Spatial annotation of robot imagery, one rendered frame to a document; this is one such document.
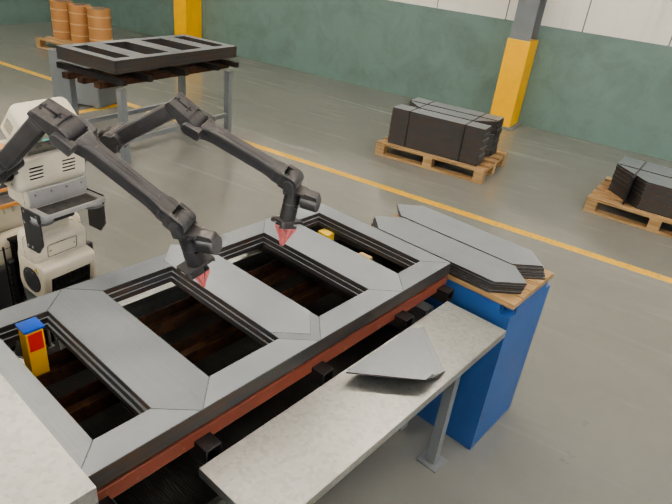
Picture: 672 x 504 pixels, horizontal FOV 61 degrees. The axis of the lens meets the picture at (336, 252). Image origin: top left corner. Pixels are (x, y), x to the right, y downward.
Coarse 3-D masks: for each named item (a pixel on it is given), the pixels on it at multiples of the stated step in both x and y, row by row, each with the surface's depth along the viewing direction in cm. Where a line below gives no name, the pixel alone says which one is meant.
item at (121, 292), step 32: (320, 224) 260; (224, 256) 224; (288, 256) 229; (384, 256) 240; (128, 288) 195; (192, 288) 200; (352, 288) 211; (416, 288) 216; (320, 352) 180; (256, 384) 161; (192, 416) 145; (160, 448) 140; (96, 480) 128
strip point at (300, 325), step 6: (306, 312) 190; (294, 318) 186; (300, 318) 186; (306, 318) 187; (288, 324) 183; (294, 324) 183; (300, 324) 183; (306, 324) 184; (276, 330) 179; (282, 330) 180; (288, 330) 180; (294, 330) 180; (300, 330) 181; (306, 330) 181
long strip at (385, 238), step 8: (320, 208) 265; (328, 208) 266; (328, 216) 258; (336, 216) 259; (344, 216) 260; (344, 224) 252; (352, 224) 253; (360, 224) 254; (360, 232) 247; (368, 232) 248; (376, 232) 249; (384, 232) 249; (384, 240) 243; (392, 240) 243; (400, 240) 244; (400, 248) 238; (408, 248) 238; (416, 248) 239; (416, 256) 233; (424, 256) 234; (432, 256) 234
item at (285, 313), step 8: (288, 304) 193; (296, 304) 193; (272, 312) 188; (280, 312) 188; (288, 312) 189; (296, 312) 189; (304, 312) 190; (256, 320) 183; (264, 320) 183; (272, 320) 184; (280, 320) 184; (288, 320) 185; (264, 328) 180; (272, 328) 180
